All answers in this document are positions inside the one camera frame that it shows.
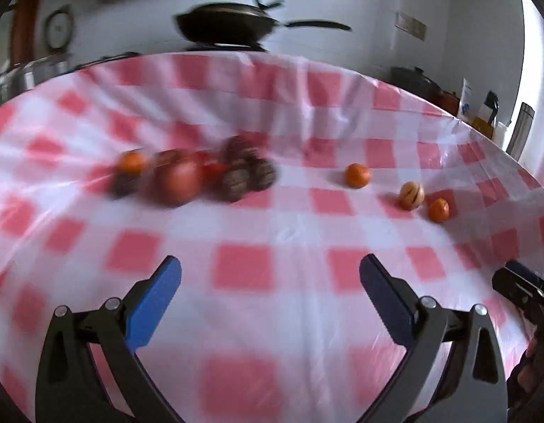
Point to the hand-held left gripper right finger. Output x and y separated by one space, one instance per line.
384 299

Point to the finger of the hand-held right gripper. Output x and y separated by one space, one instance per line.
519 286

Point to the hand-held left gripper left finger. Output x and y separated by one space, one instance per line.
155 299

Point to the small tangerine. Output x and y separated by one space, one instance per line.
357 175
438 209

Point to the striped pepino melon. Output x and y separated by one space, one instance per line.
412 194

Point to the tangerine with green stem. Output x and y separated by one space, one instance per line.
133 161

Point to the red white checkered plastic tablecloth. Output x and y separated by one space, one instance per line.
272 229

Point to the white container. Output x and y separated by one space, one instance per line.
500 134

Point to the steel thermos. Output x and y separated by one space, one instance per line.
521 130

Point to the dark bottle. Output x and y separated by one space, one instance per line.
486 116

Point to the white packet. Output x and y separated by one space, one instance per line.
465 99

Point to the red pot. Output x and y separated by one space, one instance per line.
449 101

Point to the black pot with lid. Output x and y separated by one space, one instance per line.
413 81

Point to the steel pot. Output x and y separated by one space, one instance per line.
42 72

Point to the wall socket plate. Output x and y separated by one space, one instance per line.
411 24

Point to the round wall clock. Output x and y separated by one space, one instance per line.
59 27

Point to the wooden door frame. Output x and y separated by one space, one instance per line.
25 26

